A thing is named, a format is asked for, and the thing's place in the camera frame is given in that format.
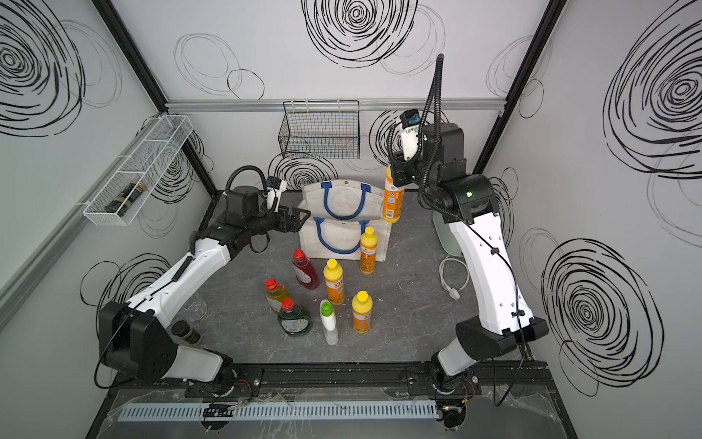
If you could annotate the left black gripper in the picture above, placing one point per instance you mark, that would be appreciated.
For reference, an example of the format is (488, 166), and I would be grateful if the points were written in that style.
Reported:
(294, 225)

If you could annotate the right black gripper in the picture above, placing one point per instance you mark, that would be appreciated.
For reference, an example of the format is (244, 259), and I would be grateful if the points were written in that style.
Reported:
(399, 177)

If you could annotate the orange soap bottle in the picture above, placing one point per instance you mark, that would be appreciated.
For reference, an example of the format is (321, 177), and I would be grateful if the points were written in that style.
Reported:
(334, 282)
(368, 246)
(393, 199)
(362, 306)

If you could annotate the white canvas bag blue handles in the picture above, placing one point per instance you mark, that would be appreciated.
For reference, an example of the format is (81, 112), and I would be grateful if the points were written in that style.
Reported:
(341, 211)

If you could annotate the orange soap bottle front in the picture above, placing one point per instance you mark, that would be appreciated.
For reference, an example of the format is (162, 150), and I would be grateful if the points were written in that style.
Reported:
(362, 306)

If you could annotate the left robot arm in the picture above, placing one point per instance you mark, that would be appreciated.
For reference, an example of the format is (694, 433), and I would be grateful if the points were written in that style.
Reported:
(133, 337)

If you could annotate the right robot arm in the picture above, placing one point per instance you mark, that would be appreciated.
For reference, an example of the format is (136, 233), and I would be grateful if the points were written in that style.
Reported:
(431, 158)

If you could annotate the yellow-green soap bottle red cap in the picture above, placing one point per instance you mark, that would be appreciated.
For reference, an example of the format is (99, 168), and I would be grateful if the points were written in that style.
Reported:
(275, 294)

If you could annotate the dark green soap bottle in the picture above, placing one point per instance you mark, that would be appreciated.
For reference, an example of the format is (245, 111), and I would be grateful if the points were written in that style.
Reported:
(294, 319)

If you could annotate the mint green toaster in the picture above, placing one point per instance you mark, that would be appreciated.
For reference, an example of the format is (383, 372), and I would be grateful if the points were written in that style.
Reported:
(446, 238)

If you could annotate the white bottle green cap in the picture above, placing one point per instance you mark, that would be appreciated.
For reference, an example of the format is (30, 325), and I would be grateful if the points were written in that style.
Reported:
(328, 318)

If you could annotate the clear drinking glass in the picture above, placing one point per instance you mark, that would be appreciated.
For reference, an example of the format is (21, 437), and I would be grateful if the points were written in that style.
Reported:
(195, 308)

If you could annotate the small dark jar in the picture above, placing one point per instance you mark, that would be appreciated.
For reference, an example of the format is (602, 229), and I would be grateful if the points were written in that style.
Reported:
(185, 332)

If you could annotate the dark bottle on shelf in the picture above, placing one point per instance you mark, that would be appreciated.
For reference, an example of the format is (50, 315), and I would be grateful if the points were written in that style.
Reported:
(126, 198)

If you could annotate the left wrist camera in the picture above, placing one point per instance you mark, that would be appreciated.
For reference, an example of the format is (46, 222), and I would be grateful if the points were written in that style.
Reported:
(274, 191)

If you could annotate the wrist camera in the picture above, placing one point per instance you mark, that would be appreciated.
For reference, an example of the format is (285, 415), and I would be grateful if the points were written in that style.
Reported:
(409, 133)
(274, 191)

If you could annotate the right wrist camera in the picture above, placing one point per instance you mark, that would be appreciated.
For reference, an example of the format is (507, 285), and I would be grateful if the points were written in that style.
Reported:
(409, 133)

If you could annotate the black wire wall basket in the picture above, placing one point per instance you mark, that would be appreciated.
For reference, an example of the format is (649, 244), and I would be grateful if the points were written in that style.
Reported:
(325, 128)

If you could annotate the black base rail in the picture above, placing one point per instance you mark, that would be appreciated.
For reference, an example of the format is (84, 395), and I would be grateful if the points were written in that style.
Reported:
(423, 378)

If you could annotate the white wire wall shelf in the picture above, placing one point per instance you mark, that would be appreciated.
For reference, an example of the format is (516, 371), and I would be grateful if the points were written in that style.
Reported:
(146, 159)

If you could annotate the grey slotted cable duct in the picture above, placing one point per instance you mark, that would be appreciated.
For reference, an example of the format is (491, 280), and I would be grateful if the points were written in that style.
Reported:
(277, 411)

